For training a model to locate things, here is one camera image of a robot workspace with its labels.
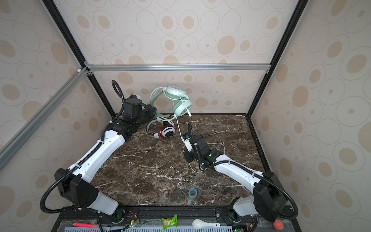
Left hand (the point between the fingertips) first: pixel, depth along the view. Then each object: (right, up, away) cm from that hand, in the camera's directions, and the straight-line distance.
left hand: (159, 104), depth 74 cm
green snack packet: (+6, -58, -4) cm, 58 cm away
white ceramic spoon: (+20, -59, -3) cm, 63 cm away
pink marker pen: (-35, -59, -4) cm, 69 cm away
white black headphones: (+1, -13, +26) cm, 29 cm away
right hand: (+14, -25, +9) cm, 30 cm away
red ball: (+58, -59, -5) cm, 83 cm away
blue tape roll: (+17, -49, +7) cm, 52 cm away
